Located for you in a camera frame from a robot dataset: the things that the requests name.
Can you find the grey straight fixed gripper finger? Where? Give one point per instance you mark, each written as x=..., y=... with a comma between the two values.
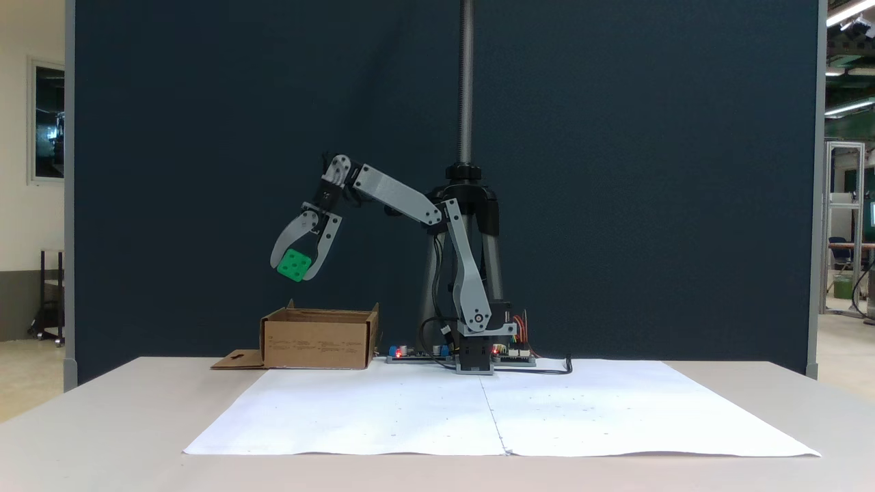
x=328, y=239

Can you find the grey curved moving gripper finger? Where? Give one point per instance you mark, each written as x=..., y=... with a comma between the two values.
x=290, y=236

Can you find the green dice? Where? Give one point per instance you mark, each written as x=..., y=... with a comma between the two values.
x=294, y=265

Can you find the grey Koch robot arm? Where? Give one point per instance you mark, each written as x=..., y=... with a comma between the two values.
x=396, y=195

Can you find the green bin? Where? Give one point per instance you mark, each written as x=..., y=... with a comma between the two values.
x=843, y=288

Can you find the brown cardboard box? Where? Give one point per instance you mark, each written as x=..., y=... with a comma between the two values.
x=314, y=345

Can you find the dark blue partition panel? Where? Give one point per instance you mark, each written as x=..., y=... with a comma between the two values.
x=239, y=102

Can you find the blue power circuit board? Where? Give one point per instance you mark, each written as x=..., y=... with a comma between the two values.
x=417, y=355

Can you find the white paper sheet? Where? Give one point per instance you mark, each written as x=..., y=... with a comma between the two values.
x=328, y=417

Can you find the black tripod with metal column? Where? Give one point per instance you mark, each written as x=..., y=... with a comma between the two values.
x=466, y=82

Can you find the black metal rack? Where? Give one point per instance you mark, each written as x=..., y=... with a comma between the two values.
x=42, y=287

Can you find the blue chair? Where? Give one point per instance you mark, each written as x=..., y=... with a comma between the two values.
x=839, y=249

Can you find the fluorescent ceiling light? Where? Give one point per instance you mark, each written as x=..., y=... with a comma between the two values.
x=847, y=12
x=847, y=108

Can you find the framed wall window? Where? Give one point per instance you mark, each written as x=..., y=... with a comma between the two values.
x=49, y=123

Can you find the aluminium profile frame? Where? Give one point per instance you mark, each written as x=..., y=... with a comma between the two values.
x=844, y=144

